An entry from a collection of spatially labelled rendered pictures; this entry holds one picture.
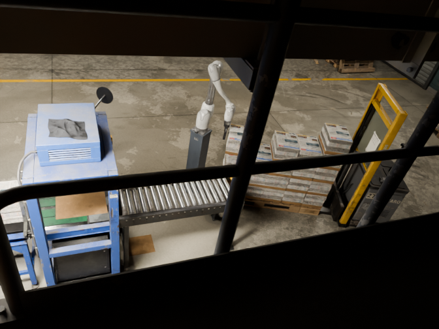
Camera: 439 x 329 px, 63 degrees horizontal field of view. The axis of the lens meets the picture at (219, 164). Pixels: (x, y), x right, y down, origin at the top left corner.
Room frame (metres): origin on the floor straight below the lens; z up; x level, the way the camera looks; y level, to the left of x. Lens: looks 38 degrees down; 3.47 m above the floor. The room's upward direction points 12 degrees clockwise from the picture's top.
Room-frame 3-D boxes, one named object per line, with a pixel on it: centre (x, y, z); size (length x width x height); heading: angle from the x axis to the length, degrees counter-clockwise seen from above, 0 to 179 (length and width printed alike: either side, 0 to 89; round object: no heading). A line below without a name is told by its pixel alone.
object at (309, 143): (3.88, -1.06, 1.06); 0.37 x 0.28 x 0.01; 7
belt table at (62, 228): (2.34, 1.28, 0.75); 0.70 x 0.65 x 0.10; 117
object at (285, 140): (3.86, -0.77, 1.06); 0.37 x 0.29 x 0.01; 6
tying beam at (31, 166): (2.34, 1.28, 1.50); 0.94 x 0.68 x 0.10; 27
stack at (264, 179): (3.85, -0.64, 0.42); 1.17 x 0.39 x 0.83; 96
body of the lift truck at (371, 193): (4.00, -2.16, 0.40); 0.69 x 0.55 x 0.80; 6
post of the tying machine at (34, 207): (1.82, 1.35, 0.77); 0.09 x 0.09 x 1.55; 27
